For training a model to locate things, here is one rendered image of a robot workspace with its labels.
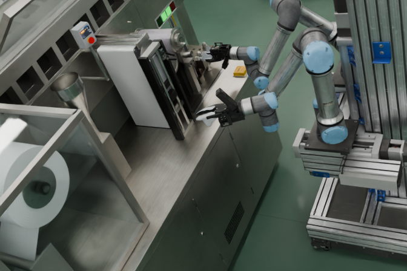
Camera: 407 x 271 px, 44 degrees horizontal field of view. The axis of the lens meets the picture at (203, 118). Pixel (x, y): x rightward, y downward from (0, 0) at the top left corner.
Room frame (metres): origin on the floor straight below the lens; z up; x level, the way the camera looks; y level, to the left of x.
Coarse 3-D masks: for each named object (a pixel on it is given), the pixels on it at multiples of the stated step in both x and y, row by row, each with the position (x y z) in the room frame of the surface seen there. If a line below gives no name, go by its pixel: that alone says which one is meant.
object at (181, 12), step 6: (180, 6) 3.44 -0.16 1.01; (180, 12) 3.44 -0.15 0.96; (186, 12) 3.47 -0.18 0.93; (180, 18) 3.45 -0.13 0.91; (186, 18) 3.45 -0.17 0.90; (180, 24) 3.47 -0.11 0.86; (186, 24) 3.44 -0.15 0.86; (186, 30) 3.45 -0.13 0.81; (192, 30) 3.46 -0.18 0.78; (186, 36) 3.46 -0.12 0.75; (192, 36) 3.44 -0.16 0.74; (192, 42) 3.44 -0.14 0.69; (198, 42) 3.48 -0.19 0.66
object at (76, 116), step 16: (32, 112) 1.79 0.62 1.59; (48, 112) 1.73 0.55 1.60; (64, 112) 1.68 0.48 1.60; (80, 112) 1.64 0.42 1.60; (64, 128) 1.57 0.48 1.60; (48, 144) 1.52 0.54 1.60; (96, 144) 1.63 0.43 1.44; (32, 160) 1.46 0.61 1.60; (112, 160) 1.65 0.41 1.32; (32, 176) 1.40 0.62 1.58; (16, 192) 1.34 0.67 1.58; (128, 192) 1.64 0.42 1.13; (0, 208) 1.29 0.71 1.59; (144, 224) 1.62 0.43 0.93; (128, 256) 1.50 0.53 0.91
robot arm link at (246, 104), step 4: (244, 100) 1.77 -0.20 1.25; (248, 100) 1.76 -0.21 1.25; (244, 104) 1.75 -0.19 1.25; (248, 104) 1.74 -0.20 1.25; (244, 108) 1.74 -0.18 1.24; (248, 108) 1.73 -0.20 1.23; (252, 108) 1.78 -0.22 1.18; (244, 112) 1.74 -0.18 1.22; (248, 112) 1.73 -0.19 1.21; (252, 112) 1.73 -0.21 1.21
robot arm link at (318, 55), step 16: (320, 32) 1.74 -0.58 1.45; (304, 48) 1.69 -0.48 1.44; (320, 48) 1.63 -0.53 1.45; (320, 64) 1.62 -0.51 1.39; (320, 80) 1.65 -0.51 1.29; (320, 96) 1.65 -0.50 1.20; (320, 112) 1.67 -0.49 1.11; (336, 112) 1.64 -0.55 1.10; (320, 128) 1.67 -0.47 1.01; (336, 128) 1.61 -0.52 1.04
